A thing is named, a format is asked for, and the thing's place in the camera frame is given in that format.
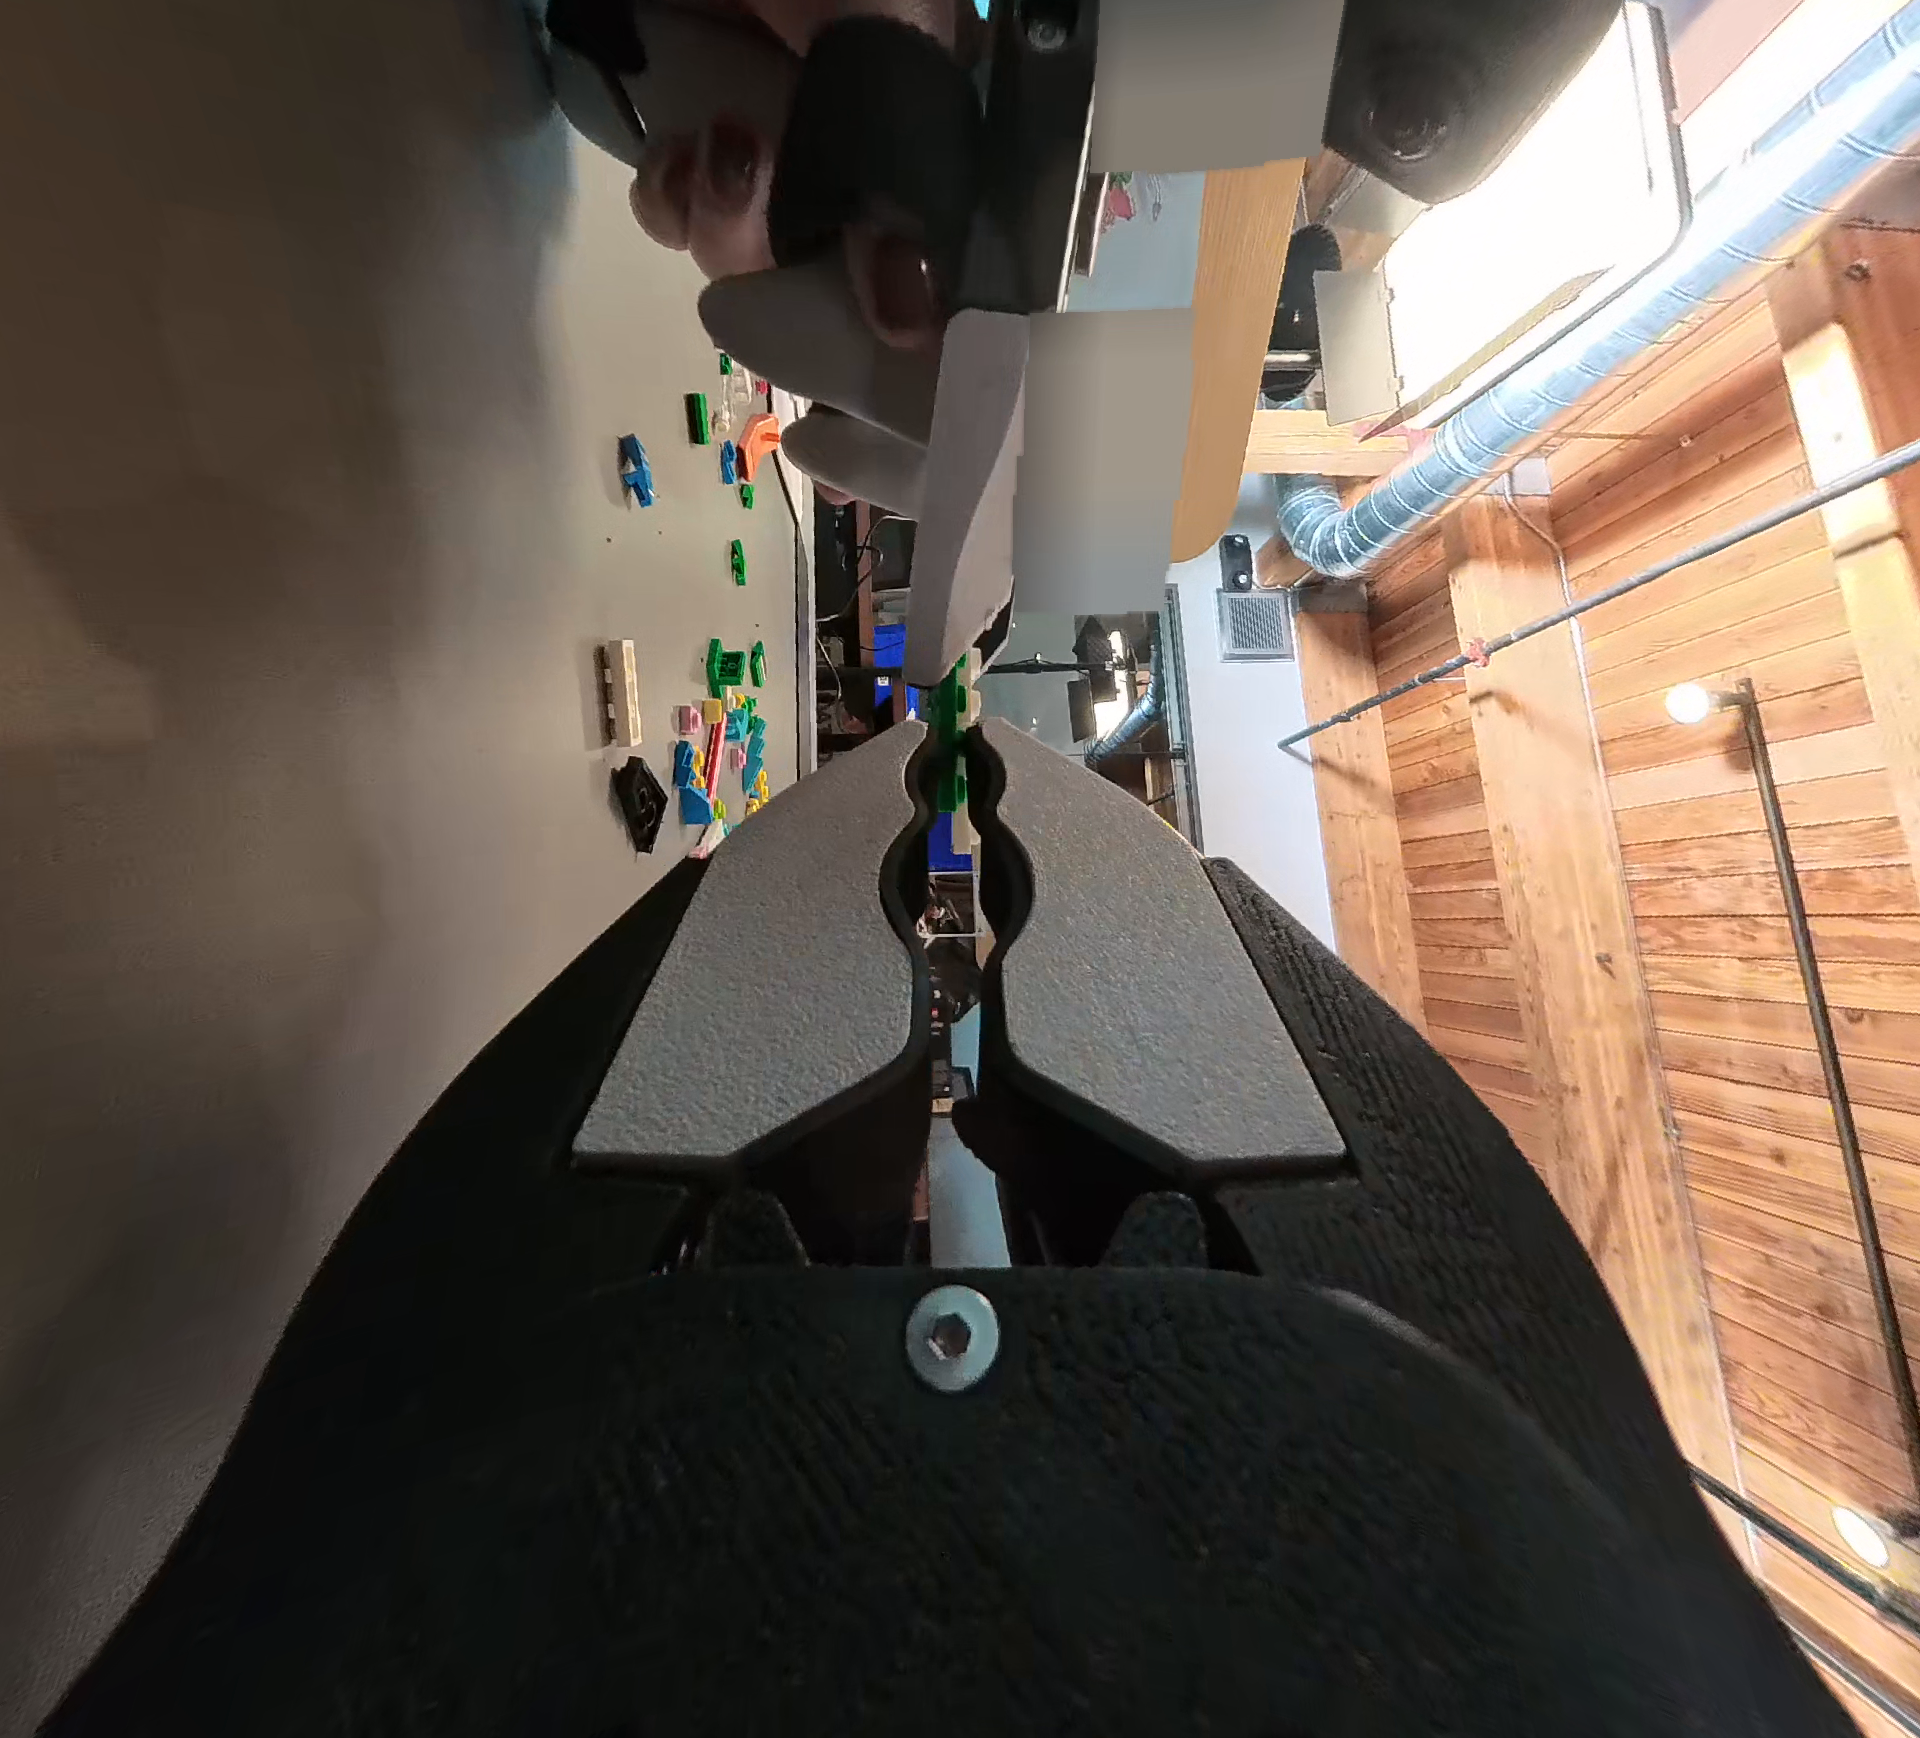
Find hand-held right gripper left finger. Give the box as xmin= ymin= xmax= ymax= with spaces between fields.
xmin=570 ymin=718 xmax=938 ymax=1181

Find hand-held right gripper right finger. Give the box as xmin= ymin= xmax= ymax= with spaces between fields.
xmin=962 ymin=715 xmax=1349 ymax=1187

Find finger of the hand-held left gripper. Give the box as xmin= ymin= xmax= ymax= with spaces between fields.
xmin=905 ymin=310 xmax=1039 ymax=694

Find green white toy brick assembly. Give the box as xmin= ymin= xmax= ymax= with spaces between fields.
xmin=920 ymin=646 xmax=987 ymax=867

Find grey desk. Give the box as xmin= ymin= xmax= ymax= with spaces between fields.
xmin=0 ymin=0 xmax=819 ymax=1738

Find black studio light stand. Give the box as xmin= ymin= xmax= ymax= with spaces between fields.
xmin=981 ymin=613 xmax=1160 ymax=747

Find bright ceiling light panel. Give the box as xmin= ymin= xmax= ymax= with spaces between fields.
xmin=1379 ymin=0 xmax=1694 ymax=420

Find open instruction booklet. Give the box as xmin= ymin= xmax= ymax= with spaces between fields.
xmin=1067 ymin=170 xmax=1202 ymax=317

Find scattered small toy bricks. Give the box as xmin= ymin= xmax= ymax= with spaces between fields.
xmin=607 ymin=350 xmax=819 ymax=864

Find black round lamp shade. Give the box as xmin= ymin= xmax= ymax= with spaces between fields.
xmin=1264 ymin=220 xmax=1348 ymax=408

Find wooden pillar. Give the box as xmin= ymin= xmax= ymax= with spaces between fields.
xmin=1242 ymin=406 xmax=1420 ymax=480

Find grey hanging panel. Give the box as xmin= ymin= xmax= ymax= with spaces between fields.
xmin=1311 ymin=267 xmax=1401 ymax=426

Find black metal ceiling rod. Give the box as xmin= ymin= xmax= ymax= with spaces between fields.
xmin=1280 ymin=437 xmax=1920 ymax=760

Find black pole bulb lamp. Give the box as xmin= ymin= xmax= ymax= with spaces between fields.
xmin=1661 ymin=677 xmax=1920 ymax=1458
xmin=1692 ymin=1466 xmax=1920 ymax=1638

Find silver air duct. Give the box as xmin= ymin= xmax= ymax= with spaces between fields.
xmin=1271 ymin=0 xmax=1920 ymax=585

